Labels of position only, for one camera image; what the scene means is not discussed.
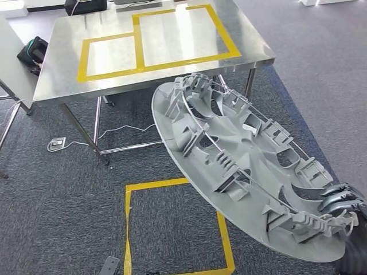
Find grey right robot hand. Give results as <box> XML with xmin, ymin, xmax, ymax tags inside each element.
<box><xmin>317</xmin><ymin>182</ymin><xmax>367</xmax><ymax>275</ymax></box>

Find grey plastic wheel hubcap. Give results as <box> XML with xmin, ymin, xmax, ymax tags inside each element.
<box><xmin>151</xmin><ymin>73</ymin><xmax>359</xmax><ymax>264</ymax></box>

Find steel workbench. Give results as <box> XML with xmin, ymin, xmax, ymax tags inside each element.
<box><xmin>33</xmin><ymin>0</ymin><xmax>276</xmax><ymax>167</ymax></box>

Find white partition blocks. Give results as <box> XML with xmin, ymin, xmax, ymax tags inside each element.
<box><xmin>300</xmin><ymin>0</ymin><xmax>356</xmax><ymax>6</ymax></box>

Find grey flat metal bar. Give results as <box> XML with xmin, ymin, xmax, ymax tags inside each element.
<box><xmin>115</xmin><ymin>0</ymin><xmax>164</xmax><ymax>13</ymax></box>

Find white floor socket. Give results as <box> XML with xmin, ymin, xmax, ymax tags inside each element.
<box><xmin>46</xmin><ymin>137</ymin><xmax>67</xmax><ymax>154</ymax></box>

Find black bag with teal trim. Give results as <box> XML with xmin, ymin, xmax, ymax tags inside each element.
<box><xmin>17</xmin><ymin>36</ymin><xmax>49</xmax><ymax>77</ymax></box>

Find white floor cable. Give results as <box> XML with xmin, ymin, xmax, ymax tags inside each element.
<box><xmin>64</xmin><ymin>123</ymin><xmax>156</xmax><ymax>148</ymax></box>

